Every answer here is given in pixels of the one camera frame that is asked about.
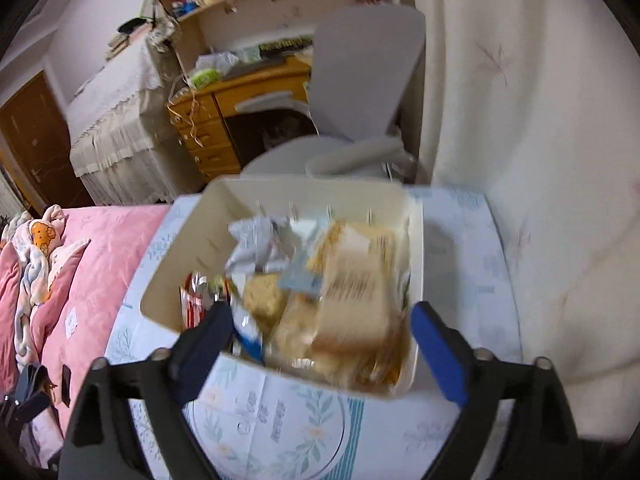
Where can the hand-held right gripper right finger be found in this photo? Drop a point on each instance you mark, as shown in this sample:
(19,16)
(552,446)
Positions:
(440,355)

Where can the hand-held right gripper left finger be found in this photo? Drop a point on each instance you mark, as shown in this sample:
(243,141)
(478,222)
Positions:
(205,350)

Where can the red snack packet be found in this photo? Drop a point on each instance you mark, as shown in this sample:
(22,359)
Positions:
(195,300)

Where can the white plastic storage box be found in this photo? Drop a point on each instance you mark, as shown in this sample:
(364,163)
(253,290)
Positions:
(200,240)

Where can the yellow bread packet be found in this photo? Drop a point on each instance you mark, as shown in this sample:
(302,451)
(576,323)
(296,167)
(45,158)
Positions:
(350,285)

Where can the white and red packet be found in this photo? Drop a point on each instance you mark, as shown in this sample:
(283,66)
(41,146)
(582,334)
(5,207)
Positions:
(260,245)

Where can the pink blanket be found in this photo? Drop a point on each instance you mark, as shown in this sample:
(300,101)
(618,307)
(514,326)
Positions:
(110,270)

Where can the white paper tag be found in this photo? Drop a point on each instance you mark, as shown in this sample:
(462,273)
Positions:
(72,321)

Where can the blue denim cloth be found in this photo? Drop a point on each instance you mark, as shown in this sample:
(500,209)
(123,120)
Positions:
(32,390)

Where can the cartoon printed blanket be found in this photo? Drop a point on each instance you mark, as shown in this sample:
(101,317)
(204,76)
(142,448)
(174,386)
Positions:
(35,260)

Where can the wooden desk with drawers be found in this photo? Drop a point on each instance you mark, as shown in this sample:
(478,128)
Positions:
(210,135)

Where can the cream leaf print curtain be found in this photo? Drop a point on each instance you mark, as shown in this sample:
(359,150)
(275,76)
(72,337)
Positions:
(525,135)

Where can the white lace covered furniture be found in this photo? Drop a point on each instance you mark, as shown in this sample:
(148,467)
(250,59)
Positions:
(120,125)

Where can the brown wooden door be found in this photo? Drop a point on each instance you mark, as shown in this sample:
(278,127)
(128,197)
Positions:
(35,145)

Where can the green tissue pack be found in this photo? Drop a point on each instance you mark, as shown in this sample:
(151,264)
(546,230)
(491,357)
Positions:
(205,78)

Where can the black keyboard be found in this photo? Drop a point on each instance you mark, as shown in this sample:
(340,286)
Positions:
(260,69)

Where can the white plastic bag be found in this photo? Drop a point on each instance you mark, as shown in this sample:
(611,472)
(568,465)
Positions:
(217,61)

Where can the grey office chair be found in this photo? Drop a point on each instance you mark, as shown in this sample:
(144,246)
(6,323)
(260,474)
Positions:
(370,60)

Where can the dark printed pencil case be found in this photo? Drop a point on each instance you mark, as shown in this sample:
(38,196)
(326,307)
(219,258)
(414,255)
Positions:
(285,45)

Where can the floral fabric bag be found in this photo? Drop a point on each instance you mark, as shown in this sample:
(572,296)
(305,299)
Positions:
(162,36)

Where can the stack of books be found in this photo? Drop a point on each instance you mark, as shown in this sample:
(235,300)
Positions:
(119,45)

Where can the black hat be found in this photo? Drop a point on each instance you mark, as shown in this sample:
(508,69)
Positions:
(136,25)

